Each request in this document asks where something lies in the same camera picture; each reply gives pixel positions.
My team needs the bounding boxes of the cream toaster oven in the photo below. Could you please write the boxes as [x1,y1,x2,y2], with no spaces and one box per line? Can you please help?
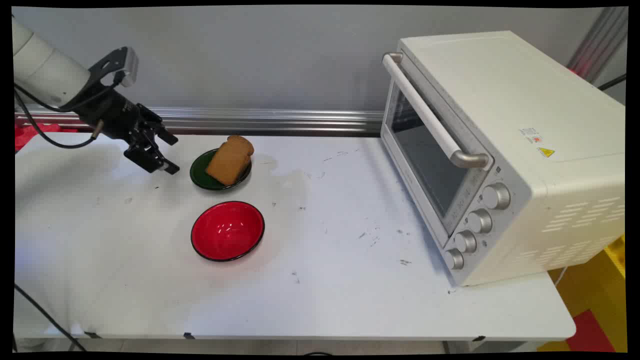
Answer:
[380,30,626,288]

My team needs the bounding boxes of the aluminium frame post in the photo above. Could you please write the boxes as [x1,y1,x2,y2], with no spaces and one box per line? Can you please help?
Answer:
[567,7,629,84]

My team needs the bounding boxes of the white bar oven door handle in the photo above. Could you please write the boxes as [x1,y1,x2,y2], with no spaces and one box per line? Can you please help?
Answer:
[382,51,490,170]

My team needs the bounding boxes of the glass oven door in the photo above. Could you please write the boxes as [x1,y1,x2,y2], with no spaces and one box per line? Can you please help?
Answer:
[380,52,497,249]

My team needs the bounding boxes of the yellow foam floor tile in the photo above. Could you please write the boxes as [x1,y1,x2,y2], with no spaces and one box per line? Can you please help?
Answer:
[537,235,628,353]

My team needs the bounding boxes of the red bowl with black rim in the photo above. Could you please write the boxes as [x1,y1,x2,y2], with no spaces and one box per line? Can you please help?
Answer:
[190,201,266,263]

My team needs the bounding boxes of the brown bread slice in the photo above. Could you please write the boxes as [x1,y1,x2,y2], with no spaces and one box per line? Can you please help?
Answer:
[205,135,255,187]

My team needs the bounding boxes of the dark green plate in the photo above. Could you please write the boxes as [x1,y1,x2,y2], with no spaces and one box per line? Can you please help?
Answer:
[189,148,253,192]

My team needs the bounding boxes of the largest silver oven knob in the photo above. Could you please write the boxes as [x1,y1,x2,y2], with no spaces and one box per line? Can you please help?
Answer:
[481,182,512,211]

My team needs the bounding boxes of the horizontal aluminium rail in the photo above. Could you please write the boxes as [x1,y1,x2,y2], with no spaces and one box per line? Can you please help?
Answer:
[15,105,385,137]

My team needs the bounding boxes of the black cable behind oven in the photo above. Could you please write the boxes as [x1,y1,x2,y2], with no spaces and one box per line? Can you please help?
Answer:
[597,73,627,92]

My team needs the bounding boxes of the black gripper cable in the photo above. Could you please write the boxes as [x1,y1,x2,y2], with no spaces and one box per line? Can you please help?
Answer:
[13,82,106,150]

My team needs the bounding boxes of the red cloth object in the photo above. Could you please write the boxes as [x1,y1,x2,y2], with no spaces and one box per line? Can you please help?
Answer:
[14,123,79,152]

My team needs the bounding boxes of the long black hanging cable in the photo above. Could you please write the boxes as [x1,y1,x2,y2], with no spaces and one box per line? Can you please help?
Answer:
[13,284,89,352]

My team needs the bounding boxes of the white label sticker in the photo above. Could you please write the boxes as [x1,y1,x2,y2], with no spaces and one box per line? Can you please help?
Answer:
[518,127,544,146]

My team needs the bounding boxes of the red foam floor tile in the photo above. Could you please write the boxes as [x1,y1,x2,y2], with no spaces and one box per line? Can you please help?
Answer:
[566,309,617,353]

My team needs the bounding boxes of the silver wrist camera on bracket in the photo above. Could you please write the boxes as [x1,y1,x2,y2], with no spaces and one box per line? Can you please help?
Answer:
[88,46,140,89]

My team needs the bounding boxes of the smallest silver oven knob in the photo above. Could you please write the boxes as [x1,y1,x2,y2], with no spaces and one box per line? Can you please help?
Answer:
[443,248,465,271]

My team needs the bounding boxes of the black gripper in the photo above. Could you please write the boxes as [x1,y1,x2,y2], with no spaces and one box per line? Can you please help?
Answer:
[64,81,181,176]

